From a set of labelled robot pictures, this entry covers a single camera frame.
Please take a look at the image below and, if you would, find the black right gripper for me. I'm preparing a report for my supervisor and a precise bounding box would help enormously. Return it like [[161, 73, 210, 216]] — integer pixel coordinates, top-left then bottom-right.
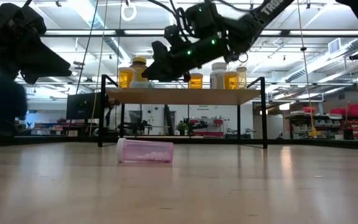
[[141, 24, 229, 82]]

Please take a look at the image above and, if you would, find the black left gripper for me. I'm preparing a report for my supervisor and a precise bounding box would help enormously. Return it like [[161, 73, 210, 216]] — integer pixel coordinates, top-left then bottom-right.
[[0, 2, 73, 85]]

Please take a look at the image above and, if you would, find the amber bottle yellow cap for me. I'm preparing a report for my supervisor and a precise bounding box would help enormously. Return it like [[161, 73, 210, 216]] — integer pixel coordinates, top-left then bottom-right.
[[130, 56, 149, 83]]

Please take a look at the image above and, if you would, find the teal pill vial white cap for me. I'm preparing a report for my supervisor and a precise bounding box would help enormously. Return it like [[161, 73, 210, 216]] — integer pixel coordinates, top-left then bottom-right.
[[129, 80, 155, 89]]

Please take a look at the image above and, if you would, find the narrow amber pill vial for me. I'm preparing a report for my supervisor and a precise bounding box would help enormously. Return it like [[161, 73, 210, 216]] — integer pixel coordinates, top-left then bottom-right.
[[236, 65, 248, 90]]

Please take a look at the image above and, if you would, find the pink pill vial white cap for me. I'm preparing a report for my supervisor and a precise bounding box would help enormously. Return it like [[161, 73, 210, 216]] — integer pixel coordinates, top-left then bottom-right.
[[116, 138, 174, 164]]

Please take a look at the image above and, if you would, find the red bin storage shelf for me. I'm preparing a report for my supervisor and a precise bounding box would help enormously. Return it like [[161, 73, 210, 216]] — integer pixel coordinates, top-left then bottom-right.
[[285, 104, 358, 141]]

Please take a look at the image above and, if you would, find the black computer monitor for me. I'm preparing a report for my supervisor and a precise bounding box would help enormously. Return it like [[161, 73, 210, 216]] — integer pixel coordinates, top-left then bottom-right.
[[66, 92, 103, 121]]

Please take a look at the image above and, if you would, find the green potted plant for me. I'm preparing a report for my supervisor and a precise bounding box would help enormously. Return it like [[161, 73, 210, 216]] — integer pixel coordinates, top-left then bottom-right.
[[175, 120, 190, 136]]

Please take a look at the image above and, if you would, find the red white storage rack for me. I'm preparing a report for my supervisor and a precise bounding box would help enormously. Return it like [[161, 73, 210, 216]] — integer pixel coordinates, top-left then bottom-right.
[[188, 116, 226, 138]]

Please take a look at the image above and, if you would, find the black overhead crossbar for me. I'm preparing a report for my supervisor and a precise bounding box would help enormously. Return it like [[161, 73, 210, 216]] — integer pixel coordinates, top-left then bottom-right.
[[40, 28, 358, 39]]

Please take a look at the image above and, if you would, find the wooden shelf black metal frame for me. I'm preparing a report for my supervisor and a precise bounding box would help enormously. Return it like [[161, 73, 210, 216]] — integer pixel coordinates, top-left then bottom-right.
[[97, 74, 269, 149]]

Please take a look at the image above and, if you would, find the thin black hanging cable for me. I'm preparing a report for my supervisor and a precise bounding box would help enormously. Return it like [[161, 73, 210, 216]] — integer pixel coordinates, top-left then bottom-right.
[[75, 0, 99, 94]]

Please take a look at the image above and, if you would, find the white hanging ring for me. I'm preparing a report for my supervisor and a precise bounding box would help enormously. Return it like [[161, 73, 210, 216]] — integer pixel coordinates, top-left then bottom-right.
[[120, 0, 137, 22]]

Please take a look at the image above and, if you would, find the thin yellow hanging cord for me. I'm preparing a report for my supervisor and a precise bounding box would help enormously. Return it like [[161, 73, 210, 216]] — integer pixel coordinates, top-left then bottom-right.
[[88, 0, 109, 138]]

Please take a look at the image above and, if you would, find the yellow hanging cord with weight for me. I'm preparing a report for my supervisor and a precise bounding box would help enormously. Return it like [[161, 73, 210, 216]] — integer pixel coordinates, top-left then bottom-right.
[[296, 0, 323, 138]]

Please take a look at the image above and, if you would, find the white wall air vent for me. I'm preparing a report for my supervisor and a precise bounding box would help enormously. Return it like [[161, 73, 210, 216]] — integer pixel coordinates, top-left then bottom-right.
[[328, 37, 342, 55]]

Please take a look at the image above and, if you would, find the black aluminium table frame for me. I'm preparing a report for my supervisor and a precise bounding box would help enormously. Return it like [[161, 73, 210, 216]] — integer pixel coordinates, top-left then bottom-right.
[[0, 134, 358, 152]]

